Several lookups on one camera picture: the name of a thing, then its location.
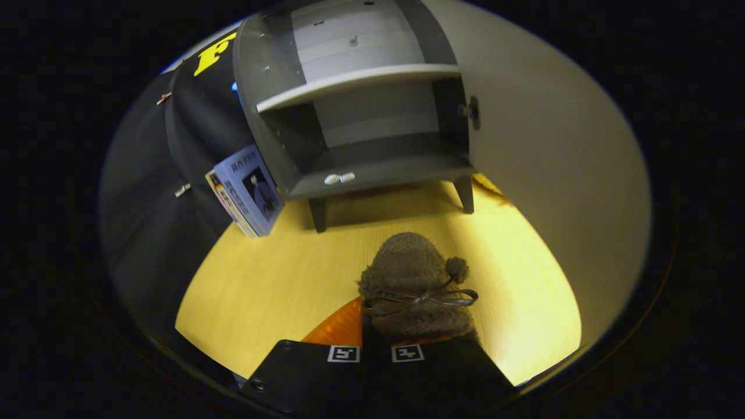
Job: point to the black backdrop cloth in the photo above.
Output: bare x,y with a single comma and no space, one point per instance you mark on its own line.
151,221

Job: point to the brown fuzzy shoe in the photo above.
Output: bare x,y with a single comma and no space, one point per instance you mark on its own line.
407,267

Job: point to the red clothespin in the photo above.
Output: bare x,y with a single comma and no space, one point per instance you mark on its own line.
164,98

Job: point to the beige shoe cabinet door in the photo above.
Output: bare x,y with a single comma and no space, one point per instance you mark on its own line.
553,174

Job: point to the blue book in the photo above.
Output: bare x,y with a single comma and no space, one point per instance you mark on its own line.
250,186

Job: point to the silver clip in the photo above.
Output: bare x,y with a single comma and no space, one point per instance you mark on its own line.
183,190

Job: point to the white spine book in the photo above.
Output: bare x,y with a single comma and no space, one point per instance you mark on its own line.
224,198

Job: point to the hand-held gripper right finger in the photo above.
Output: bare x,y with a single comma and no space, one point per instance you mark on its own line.
454,372

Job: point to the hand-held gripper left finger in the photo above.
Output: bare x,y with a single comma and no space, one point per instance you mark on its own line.
302,372

